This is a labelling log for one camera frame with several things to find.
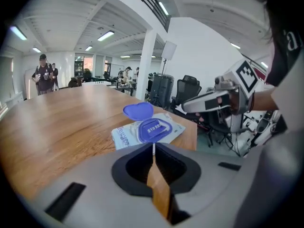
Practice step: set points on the white wet wipes pack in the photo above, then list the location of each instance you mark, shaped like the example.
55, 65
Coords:
126, 134

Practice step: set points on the person's right hand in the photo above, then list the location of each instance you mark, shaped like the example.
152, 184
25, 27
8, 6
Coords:
237, 104

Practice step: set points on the white light panel on stand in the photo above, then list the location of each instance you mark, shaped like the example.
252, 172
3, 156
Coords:
169, 50

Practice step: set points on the person's white shirt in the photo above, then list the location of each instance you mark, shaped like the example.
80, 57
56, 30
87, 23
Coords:
289, 89

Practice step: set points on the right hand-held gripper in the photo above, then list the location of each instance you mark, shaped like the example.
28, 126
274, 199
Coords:
247, 76

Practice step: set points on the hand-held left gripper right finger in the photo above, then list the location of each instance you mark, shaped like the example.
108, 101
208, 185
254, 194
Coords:
209, 189

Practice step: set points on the blue wet wipes pack lid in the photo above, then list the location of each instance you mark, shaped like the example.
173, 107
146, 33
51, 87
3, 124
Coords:
139, 109

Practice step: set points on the black railing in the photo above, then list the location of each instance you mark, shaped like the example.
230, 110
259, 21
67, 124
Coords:
152, 1

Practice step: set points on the ceiling light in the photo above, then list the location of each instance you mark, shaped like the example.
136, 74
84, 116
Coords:
105, 35
36, 50
88, 48
17, 33
163, 8

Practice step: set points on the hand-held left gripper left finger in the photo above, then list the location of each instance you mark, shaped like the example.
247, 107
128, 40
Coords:
95, 193

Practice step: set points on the dark grey cabinet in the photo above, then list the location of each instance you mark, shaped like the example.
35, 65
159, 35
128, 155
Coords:
161, 87

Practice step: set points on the person's right forearm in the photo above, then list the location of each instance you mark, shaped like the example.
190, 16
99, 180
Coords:
264, 101

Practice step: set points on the dark wrist band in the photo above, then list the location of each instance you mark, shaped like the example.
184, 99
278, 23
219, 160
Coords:
251, 102

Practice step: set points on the black office chair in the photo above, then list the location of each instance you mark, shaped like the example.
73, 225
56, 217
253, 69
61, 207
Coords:
187, 87

